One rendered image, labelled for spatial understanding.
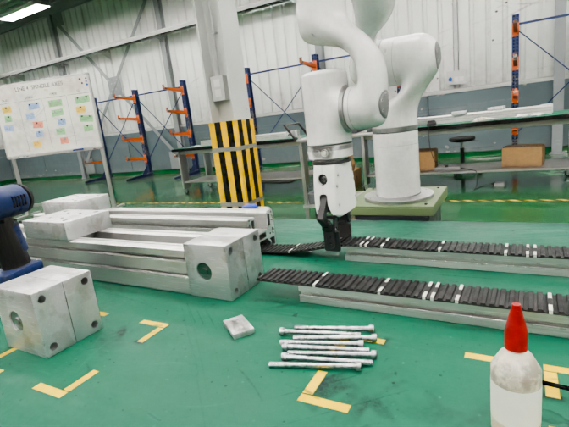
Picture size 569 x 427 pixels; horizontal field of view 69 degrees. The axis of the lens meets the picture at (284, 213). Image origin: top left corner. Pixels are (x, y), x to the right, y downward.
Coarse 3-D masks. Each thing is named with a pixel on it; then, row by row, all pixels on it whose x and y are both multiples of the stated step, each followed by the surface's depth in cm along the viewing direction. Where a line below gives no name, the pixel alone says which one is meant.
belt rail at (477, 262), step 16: (352, 256) 80; (368, 256) 78; (384, 256) 78; (400, 256) 76; (416, 256) 74; (432, 256) 72; (448, 256) 71; (464, 256) 70; (480, 256) 68; (496, 256) 67; (512, 272) 67; (528, 272) 65; (544, 272) 64; (560, 272) 63
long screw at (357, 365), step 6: (270, 366) 49; (276, 366) 48; (282, 366) 48; (288, 366) 48; (294, 366) 48; (300, 366) 48; (306, 366) 48; (312, 366) 47; (318, 366) 47; (324, 366) 47; (330, 366) 47; (336, 366) 47; (342, 366) 46; (348, 366) 46; (354, 366) 46; (360, 366) 46
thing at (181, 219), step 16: (112, 208) 121; (128, 208) 118; (144, 208) 115; (160, 208) 112; (176, 208) 109; (192, 208) 106; (208, 208) 104; (224, 208) 101; (240, 208) 99; (256, 208) 97; (112, 224) 111; (128, 224) 108; (144, 224) 105; (160, 224) 102; (176, 224) 98; (192, 224) 95; (208, 224) 93; (224, 224) 90; (240, 224) 88; (256, 224) 95; (272, 224) 95; (272, 240) 97
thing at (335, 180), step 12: (324, 168) 76; (336, 168) 76; (348, 168) 80; (324, 180) 77; (336, 180) 76; (348, 180) 80; (324, 192) 76; (336, 192) 76; (348, 192) 80; (336, 204) 76; (348, 204) 80
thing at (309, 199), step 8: (352, 136) 358; (360, 136) 356; (304, 168) 378; (304, 176) 379; (304, 184) 381; (304, 192) 383; (312, 192) 398; (360, 192) 413; (304, 200) 385; (312, 200) 385
